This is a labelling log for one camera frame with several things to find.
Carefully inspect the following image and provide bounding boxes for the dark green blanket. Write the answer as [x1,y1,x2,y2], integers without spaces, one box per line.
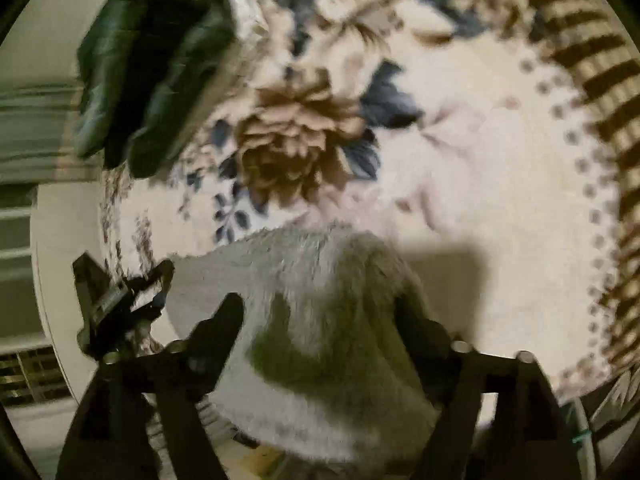
[75,0,238,179]

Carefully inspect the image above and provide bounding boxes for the grey striped curtain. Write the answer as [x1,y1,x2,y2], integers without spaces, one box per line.
[0,82,103,183]

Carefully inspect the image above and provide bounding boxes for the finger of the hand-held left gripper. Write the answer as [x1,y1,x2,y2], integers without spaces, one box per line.
[129,259,176,295]
[125,294,167,325]

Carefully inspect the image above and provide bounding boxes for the grey fluffy pants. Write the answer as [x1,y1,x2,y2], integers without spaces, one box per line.
[165,225,451,466]

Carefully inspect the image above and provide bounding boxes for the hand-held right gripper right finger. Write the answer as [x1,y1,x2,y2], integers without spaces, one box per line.
[395,295,583,480]

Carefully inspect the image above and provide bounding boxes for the brown checked blanket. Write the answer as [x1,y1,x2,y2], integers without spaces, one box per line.
[460,0,640,376]

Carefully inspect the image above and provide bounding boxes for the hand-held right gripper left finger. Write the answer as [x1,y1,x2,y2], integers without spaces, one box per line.
[55,292,246,480]

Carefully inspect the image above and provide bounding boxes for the floral bed blanket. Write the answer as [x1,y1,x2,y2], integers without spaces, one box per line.
[97,0,631,401]

